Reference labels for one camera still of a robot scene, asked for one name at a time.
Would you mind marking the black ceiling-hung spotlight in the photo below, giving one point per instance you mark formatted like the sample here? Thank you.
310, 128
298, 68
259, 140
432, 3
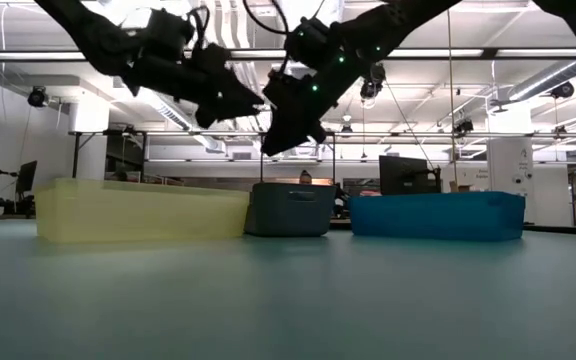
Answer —
370, 90
563, 90
463, 125
38, 96

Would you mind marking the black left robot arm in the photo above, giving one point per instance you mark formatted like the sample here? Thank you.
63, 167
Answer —
93, 35

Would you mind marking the grey plastic bin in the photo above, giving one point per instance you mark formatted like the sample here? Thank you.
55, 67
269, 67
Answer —
278, 215

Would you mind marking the person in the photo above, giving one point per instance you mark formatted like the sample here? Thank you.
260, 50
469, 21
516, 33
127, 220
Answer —
306, 177

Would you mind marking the yellow translucent plastic bin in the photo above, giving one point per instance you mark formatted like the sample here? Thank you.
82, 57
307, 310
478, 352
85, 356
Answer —
138, 215

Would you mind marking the black computer monitor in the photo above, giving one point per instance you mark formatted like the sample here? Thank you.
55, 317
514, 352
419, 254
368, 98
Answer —
403, 175

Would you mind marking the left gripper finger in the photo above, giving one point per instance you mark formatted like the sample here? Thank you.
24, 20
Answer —
218, 112
238, 90

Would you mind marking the blue plastic bin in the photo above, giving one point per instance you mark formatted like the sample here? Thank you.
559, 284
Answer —
433, 217

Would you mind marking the thin vertical pole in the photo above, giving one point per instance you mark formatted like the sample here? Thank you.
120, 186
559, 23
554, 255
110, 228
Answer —
451, 100

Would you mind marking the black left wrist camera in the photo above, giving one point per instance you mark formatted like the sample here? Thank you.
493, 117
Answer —
210, 57

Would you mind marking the teal table mat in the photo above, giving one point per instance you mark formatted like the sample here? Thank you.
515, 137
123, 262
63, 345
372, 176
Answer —
118, 310

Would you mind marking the black background table frame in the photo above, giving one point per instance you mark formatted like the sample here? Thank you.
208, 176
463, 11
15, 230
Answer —
75, 150

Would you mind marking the overhead light bar beam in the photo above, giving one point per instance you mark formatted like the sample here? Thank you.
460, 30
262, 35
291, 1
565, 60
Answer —
490, 53

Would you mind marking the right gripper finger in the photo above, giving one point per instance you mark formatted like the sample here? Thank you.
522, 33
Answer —
278, 132
305, 132

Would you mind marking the black aluminium table frame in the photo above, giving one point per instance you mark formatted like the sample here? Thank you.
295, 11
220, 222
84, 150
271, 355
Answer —
568, 230

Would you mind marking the small black monitor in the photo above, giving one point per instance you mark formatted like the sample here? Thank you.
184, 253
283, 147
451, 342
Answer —
27, 177

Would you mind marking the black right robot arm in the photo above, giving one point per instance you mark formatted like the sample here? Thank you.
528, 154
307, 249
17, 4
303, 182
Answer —
408, 20

